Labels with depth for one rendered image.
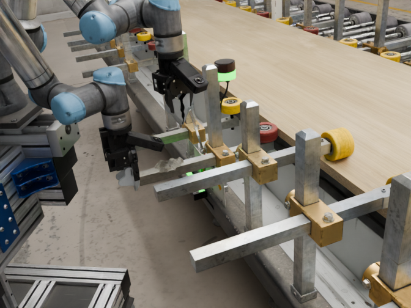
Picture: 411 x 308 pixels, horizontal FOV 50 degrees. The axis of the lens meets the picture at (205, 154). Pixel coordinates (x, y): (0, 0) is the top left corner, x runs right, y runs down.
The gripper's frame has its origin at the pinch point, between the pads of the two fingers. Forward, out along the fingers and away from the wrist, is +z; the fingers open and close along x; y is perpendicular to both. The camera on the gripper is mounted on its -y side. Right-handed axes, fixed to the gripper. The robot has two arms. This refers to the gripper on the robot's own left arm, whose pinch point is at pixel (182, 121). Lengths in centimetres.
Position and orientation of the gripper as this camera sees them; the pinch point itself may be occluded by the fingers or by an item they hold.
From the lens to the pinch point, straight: 125.2
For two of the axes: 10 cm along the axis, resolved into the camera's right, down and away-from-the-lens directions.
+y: -6.6, -3.2, 6.8
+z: 0.8, 8.7, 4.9
